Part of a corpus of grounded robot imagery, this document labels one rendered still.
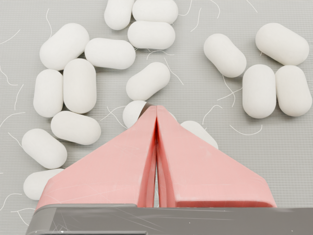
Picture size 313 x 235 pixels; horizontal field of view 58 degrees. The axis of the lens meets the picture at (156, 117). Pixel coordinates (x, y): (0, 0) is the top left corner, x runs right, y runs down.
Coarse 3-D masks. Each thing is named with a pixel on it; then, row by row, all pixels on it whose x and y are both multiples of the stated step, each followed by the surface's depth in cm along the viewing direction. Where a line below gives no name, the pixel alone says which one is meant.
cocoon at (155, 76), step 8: (152, 64) 19; (160, 64) 19; (144, 72) 19; (152, 72) 19; (160, 72) 19; (168, 72) 19; (136, 80) 19; (144, 80) 19; (152, 80) 19; (160, 80) 19; (168, 80) 19; (128, 88) 19; (136, 88) 19; (144, 88) 19; (152, 88) 19; (160, 88) 19; (136, 96) 19; (144, 96) 19
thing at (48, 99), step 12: (48, 72) 19; (36, 84) 19; (48, 84) 19; (60, 84) 19; (36, 96) 19; (48, 96) 18; (60, 96) 19; (36, 108) 19; (48, 108) 18; (60, 108) 19
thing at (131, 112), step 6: (132, 102) 18; (138, 102) 18; (144, 102) 18; (126, 108) 18; (132, 108) 18; (138, 108) 18; (126, 114) 18; (132, 114) 18; (138, 114) 18; (126, 120) 18; (132, 120) 18
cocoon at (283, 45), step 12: (276, 24) 19; (264, 36) 19; (276, 36) 19; (288, 36) 19; (300, 36) 19; (264, 48) 20; (276, 48) 19; (288, 48) 19; (300, 48) 19; (276, 60) 20; (288, 60) 19; (300, 60) 19
